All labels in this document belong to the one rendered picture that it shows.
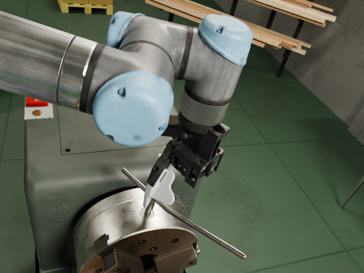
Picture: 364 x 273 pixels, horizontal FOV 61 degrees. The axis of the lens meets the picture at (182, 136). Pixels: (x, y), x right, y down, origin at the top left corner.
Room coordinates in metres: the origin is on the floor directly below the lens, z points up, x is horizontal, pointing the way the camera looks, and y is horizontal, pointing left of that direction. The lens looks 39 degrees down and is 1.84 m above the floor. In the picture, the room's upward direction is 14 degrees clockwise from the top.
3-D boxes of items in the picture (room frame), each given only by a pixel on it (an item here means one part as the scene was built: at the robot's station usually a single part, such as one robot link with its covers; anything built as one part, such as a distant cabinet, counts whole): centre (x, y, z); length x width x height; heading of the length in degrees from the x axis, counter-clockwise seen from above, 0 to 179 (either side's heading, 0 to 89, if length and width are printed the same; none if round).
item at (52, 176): (0.79, 0.25, 1.06); 0.59 x 0.48 x 0.39; 29
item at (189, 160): (0.42, -0.03, 1.50); 0.09 x 0.08 x 0.12; 58
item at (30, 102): (0.74, 0.46, 1.26); 0.06 x 0.06 x 0.02; 29
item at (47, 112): (0.72, 0.44, 1.23); 0.13 x 0.08 x 0.06; 29
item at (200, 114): (0.43, -0.02, 1.58); 0.08 x 0.08 x 0.05
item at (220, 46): (0.42, -0.02, 1.66); 0.09 x 0.08 x 0.11; 98
